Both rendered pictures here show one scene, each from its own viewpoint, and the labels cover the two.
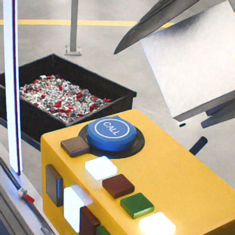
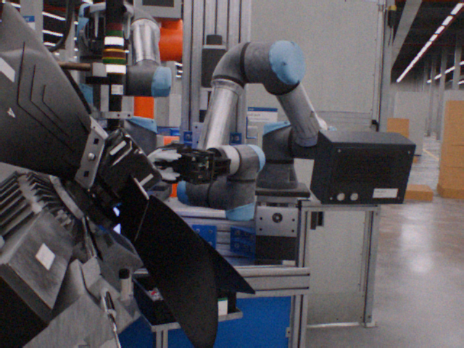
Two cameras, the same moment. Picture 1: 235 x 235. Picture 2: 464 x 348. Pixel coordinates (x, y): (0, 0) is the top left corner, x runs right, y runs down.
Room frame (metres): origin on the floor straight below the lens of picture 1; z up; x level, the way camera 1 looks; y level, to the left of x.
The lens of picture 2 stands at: (1.36, -0.94, 1.31)
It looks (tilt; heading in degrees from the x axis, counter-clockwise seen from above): 8 degrees down; 114
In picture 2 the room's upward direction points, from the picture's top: 2 degrees clockwise
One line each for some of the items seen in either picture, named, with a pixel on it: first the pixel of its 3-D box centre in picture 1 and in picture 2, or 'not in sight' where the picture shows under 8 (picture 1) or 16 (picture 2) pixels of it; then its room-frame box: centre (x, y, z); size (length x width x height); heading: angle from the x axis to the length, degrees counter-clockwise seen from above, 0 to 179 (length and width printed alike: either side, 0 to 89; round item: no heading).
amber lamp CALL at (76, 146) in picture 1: (75, 146); not in sight; (0.33, 0.03, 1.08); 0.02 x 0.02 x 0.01; 36
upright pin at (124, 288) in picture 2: not in sight; (124, 287); (0.85, -0.23, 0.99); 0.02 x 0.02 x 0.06
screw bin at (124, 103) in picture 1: (59, 102); (183, 296); (0.79, 0.11, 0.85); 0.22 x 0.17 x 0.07; 51
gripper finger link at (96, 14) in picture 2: not in sight; (98, 21); (0.73, -0.15, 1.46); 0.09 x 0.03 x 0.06; 127
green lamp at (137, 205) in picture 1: (137, 205); not in sight; (0.27, -0.02, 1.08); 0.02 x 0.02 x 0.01; 36
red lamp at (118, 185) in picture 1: (118, 185); not in sight; (0.29, 0.00, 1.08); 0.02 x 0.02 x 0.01; 36
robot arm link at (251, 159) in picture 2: not in sight; (242, 161); (0.87, 0.26, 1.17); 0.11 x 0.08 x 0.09; 73
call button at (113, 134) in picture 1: (111, 135); not in sight; (0.35, 0.01, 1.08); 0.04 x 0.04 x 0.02
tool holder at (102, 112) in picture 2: not in sight; (109, 91); (0.76, -0.15, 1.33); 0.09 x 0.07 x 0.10; 71
